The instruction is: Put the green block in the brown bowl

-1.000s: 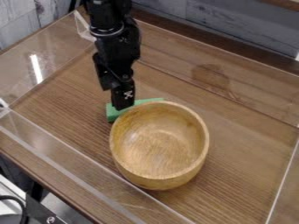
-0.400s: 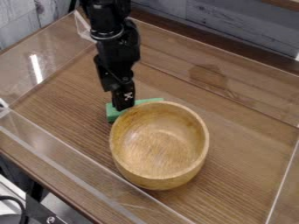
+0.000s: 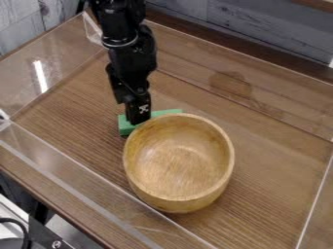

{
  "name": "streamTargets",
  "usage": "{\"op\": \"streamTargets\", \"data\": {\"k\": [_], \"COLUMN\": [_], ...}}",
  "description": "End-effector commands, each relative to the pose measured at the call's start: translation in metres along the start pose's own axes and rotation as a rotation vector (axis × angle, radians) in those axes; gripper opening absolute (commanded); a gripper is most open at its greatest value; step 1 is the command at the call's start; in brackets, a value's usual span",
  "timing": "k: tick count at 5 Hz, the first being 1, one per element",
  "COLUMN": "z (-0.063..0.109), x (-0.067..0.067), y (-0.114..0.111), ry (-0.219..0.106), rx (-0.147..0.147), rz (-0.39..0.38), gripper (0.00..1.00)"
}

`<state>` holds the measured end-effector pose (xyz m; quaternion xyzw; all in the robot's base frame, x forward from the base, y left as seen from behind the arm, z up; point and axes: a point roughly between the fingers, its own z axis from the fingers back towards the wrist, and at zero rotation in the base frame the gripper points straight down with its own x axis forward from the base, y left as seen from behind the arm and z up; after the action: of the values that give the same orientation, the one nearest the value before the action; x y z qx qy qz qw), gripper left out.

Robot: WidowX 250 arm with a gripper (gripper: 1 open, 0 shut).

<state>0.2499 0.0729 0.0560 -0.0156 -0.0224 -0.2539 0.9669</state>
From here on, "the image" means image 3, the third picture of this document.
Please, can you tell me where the green foam block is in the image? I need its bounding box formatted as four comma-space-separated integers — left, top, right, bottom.
118, 109, 183, 136

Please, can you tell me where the black cable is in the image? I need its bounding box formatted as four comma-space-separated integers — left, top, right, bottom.
0, 216, 33, 249

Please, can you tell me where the black metal bracket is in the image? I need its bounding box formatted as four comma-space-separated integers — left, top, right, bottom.
28, 216, 75, 249

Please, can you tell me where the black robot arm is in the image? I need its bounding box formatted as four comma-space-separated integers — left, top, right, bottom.
88, 0, 158, 125

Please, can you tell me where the brown wooden bowl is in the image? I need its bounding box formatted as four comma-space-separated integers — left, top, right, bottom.
122, 113, 235, 213

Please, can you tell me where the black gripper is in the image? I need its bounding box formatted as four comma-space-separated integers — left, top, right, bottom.
103, 24, 158, 125

